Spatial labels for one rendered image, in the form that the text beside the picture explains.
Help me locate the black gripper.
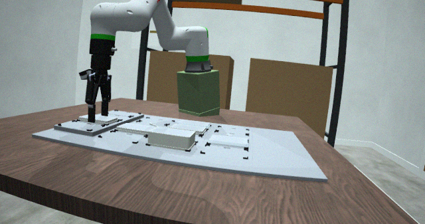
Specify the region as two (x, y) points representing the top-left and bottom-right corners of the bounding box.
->
(85, 55), (112, 123)

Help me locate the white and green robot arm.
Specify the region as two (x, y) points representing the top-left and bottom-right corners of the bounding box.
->
(89, 0), (213, 73)

